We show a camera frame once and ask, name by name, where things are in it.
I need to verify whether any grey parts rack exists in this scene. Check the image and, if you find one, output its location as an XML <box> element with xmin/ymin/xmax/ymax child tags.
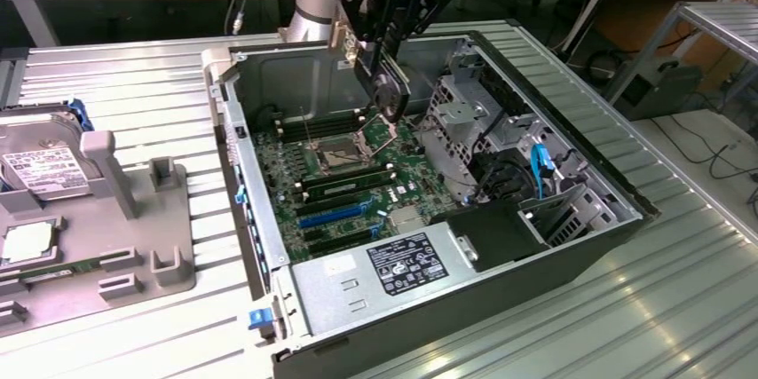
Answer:
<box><xmin>0</xmin><ymin>130</ymin><xmax>200</xmax><ymax>340</ymax></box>

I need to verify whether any silver socket cover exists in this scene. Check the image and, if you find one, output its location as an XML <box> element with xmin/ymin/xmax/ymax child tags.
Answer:
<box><xmin>352</xmin><ymin>114</ymin><xmax>409</xmax><ymax>159</ymax></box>

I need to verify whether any silver chipset heatsink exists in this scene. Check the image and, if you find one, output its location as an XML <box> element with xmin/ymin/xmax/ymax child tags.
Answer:
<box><xmin>387</xmin><ymin>208</ymin><xmax>427</xmax><ymax>228</ymax></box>

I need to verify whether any Nvidia graphics card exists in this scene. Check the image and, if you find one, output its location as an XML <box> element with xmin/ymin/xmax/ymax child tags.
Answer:
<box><xmin>328</xmin><ymin>19</ymin><xmax>413</xmax><ymax>123</ymax></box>

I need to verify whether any blue expansion slot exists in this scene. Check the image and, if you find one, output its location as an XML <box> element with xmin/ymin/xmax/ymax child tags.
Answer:
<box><xmin>299</xmin><ymin>205</ymin><xmax>365</xmax><ymax>230</ymax></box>

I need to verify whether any black open PC case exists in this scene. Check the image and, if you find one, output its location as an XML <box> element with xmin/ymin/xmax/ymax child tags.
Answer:
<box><xmin>200</xmin><ymin>30</ymin><xmax>662</xmax><ymax>379</ymax></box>

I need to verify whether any blue card retention latch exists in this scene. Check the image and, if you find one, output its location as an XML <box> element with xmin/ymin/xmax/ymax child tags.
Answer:
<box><xmin>232</xmin><ymin>164</ymin><xmax>265</xmax><ymax>272</ymax></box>

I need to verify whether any black stand pole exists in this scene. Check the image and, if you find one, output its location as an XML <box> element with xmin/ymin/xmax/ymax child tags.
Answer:
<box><xmin>559</xmin><ymin>0</ymin><xmax>640</xmax><ymax>54</ymax></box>

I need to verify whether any silver slotted disk bay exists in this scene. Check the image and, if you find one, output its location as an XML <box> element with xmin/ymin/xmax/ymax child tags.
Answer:
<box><xmin>517</xmin><ymin>183</ymin><xmax>615</xmax><ymax>250</ymax></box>

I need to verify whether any silver CPU chip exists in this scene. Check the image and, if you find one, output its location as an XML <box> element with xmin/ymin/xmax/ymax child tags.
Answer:
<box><xmin>0</xmin><ymin>224</ymin><xmax>58</xmax><ymax>265</ymax></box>

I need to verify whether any green RAM stick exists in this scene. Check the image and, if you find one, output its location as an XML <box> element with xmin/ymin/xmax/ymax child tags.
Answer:
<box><xmin>0</xmin><ymin>261</ymin><xmax>101</xmax><ymax>287</ymax></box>
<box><xmin>303</xmin><ymin>170</ymin><xmax>396</xmax><ymax>201</ymax></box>

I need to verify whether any long black expansion slot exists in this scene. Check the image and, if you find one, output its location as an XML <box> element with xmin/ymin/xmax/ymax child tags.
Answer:
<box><xmin>293</xmin><ymin>197</ymin><xmax>363</xmax><ymax>217</ymax></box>
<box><xmin>308</xmin><ymin>243</ymin><xmax>360</xmax><ymax>261</ymax></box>
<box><xmin>307</xmin><ymin>230</ymin><xmax>373</xmax><ymax>250</ymax></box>

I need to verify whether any CPU socket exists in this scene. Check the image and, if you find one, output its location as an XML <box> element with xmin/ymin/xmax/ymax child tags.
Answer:
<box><xmin>311</xmin><ymin>136</ymin><xmax>373</xmax><ymax>175</ymax></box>

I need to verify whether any black wire bundle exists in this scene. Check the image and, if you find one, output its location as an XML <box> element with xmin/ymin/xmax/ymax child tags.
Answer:
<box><xmin>469</xmin><ymin>150</ymin><xmax>543</xmax><ymax>205</ymax></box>

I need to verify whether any black RAM slot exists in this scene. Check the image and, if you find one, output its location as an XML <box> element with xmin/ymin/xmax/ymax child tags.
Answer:
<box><xmin>275</xmin><ymin>108</ymin><xmax>363</xmax><ymax>126</ymax></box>
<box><xmin>279</xmin><ymin>123</ymin><xmax>367</xmax><ymax>143</ymax></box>
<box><xmin>276</xmin><ymin>113</ymin><xmax>364</xmax><ymax>131</ymax></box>
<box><xmin>299</xmin><ymin>168</ymin><xmax>395</xmax><ymax>190</ymax></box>
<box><xmin>295</xmin><ymin>163</ymin><xmax>393</xmax><ymax>186</ymax></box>
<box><xmin>277</xmin><ymin>118</ymin><xmax>365</xmax><ymax>137</ymax></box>

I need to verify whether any grey power supply unit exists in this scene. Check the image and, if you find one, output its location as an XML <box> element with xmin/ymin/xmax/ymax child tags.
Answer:
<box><xmin>288</xmin><ymin>221</ymin><xmax>481</xmax><ymax>338</ymax></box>

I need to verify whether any black plastic air shroud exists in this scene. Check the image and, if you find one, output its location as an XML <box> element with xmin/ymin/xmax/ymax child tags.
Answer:
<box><xmin>428</xmin><ymin>201</ymin><xmax>552</xmax><ymax>273</ymax></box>

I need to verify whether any silver hard disk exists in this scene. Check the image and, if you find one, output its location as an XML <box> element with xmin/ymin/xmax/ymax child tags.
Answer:
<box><xmin>0</xmin><ymin>106</ymin><xmax>96</xmax><ymax>202</ymax></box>

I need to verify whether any blue disk carrier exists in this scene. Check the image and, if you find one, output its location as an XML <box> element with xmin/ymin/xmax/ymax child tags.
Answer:
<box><xmin>65</xmin><ymin>95</ymin><xmax>96</xmax><ymax>135</ymax></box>

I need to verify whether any blue case latch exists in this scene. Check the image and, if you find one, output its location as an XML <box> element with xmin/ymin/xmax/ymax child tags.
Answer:
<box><xmin>244</xmin><ymin>307</ymin><xmax>272</xmax><ymax>331</ymax></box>

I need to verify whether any green motherboard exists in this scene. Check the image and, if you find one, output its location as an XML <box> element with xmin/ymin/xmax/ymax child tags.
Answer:
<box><xmin>252</xmin><ymin>112</ymin><xmax>472</xmax><ymax>264</ymax></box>

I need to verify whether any black floor cable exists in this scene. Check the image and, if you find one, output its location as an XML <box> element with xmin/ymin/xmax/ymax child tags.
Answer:
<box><xmin>668</xmin><ymin>114</ymin><xmax>758</xmax><ymax>181</ymax></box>

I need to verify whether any blue disk wire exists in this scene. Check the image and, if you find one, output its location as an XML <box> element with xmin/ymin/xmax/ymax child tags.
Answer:
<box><xmin>531</xmin><ymin>142</ymin><xmax>556</xmax><ymax>201</ymax></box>

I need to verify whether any grey aluminium profile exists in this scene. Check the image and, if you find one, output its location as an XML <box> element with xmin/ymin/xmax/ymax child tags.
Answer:
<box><xmin>0</xmin><ymin>46</ymin><xmax>29</xmax><ymax>110</ymax></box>

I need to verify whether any black equipment box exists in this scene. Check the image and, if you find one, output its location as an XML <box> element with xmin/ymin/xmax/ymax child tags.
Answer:
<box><xmin>608</xmin><ymin>59</ymin><xmax>704</xmax><ymax>122</ymax></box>

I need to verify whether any thin socket locking lever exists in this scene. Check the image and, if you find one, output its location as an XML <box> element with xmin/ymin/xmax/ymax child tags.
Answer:
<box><xmin>300</xmin><ymin>106</ymin><xmax>316</xmax><ymax>150</ymax></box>

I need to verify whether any metal frame table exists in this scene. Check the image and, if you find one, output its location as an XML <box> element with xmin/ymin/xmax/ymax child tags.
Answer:
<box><xmin>603</xmin><ymin>0</ymin><xmax>758</xmax><ymax>116</ymax></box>

